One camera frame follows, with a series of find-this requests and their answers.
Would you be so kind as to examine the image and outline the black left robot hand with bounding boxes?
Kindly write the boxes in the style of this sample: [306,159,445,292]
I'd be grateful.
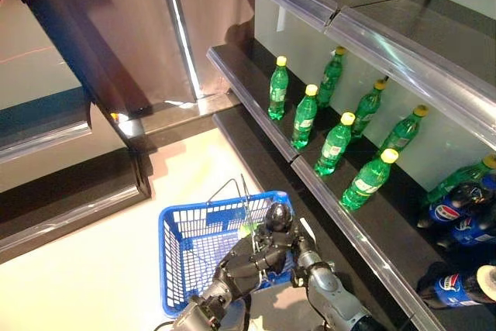
[212,248,288,297]

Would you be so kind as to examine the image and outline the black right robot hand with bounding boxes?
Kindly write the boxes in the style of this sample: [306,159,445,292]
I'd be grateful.
[257,217,322,268]

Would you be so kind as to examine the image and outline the dark cola bottle blue label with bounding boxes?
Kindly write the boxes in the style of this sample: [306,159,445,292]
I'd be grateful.
[416,182,485,230]
[264,202,294,233]
[436,174,496,250]

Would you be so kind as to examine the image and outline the metal wire basket handle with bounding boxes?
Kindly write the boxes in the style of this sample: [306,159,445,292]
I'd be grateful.
[239,174,272,284]
[206,178,251,208]

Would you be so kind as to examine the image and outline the blue plastic shopping basket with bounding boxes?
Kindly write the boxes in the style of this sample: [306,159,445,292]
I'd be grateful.
[157,190,295,319]

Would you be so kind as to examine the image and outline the green soda bottle yellow cap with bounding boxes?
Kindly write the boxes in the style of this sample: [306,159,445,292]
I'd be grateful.
[313,112,357,177]
[350,78,388,142]
[374,105,430,160]
[267,55,290,121]
[420,153,496,208]
[339,148,400,212]
[290,84,319,151]
[316,46,347,109]

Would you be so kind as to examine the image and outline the dark base shelf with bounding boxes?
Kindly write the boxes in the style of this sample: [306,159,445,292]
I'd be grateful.
[212,105,423,331]

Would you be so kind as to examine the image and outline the cola bottle with white collar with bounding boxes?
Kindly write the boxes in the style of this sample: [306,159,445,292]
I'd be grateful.
[416,264,496,308]

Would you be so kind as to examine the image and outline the dark neighbouring shelf unit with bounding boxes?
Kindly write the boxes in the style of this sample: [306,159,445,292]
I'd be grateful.
[0,0,152,266]

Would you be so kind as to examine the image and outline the dark metal store shelf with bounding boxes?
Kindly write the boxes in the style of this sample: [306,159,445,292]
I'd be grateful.
[324,7,496,150]

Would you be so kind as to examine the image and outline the dark pillar with chrome strip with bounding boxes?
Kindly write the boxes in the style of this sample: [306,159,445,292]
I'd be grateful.
[153,0,205,103]

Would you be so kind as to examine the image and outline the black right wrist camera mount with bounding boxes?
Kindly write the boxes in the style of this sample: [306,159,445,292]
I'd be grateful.
[291,264,311,289]

